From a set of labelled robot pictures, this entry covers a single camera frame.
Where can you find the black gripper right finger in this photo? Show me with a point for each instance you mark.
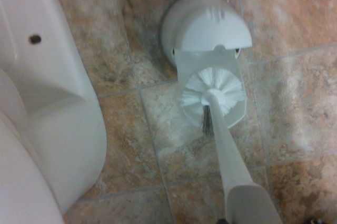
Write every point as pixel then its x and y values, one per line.
pixel 316 221

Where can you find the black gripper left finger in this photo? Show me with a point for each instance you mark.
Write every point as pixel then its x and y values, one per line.
pixel 222 221

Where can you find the white toilet brush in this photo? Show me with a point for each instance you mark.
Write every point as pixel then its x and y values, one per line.
pixel 221 140

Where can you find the white toilet brush holder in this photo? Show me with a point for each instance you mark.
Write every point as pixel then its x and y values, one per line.
pixel 210 24

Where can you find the white toilet bowl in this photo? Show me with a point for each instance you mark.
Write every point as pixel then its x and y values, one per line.
pixel 52 103

